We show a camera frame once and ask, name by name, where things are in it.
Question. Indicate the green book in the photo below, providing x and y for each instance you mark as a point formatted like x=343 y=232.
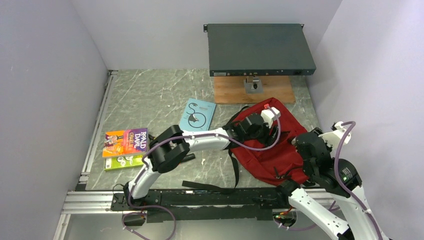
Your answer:
x=122 y=162

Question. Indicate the wooden board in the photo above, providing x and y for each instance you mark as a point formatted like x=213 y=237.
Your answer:
x=230 y=90

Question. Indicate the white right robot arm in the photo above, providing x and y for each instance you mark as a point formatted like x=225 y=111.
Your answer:
x=341 y=180

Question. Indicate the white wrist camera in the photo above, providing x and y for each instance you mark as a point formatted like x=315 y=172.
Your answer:
x=269 y=115
x=333 y=138

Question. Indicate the red fabric backpack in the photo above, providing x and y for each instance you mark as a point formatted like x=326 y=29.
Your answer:
x=281 y=162

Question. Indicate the aluminium rail frame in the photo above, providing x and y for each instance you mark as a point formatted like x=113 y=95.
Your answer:
x=156 y=98

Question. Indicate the grey metal camera mount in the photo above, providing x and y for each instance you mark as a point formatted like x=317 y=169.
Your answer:
x=253 y=85

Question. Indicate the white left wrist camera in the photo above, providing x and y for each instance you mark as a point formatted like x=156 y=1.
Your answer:
x=269 y=115

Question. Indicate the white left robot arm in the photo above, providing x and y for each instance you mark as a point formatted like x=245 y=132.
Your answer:
x=168 y=149

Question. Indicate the orange black highlighter marker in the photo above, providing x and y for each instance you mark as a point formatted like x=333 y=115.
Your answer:
x=188 y=157

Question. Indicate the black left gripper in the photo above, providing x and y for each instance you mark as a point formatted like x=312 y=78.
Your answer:
x=267 y=140

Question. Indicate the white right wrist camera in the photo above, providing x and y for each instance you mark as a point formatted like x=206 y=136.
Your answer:
x=333 y=138

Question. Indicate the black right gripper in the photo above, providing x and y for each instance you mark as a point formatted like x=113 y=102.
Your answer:
x=318 y=130

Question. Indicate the dark rack-mount network switch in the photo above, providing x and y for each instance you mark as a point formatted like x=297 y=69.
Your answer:
x=258 y=49

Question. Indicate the light blue cat notebook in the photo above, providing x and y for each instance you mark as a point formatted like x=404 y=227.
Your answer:
x=197 y=115

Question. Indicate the Roald Dahl Charlie book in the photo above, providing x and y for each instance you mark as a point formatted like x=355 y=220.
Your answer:
x=122 y=143

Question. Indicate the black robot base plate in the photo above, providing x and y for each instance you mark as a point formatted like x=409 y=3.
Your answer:
x=260 y=203

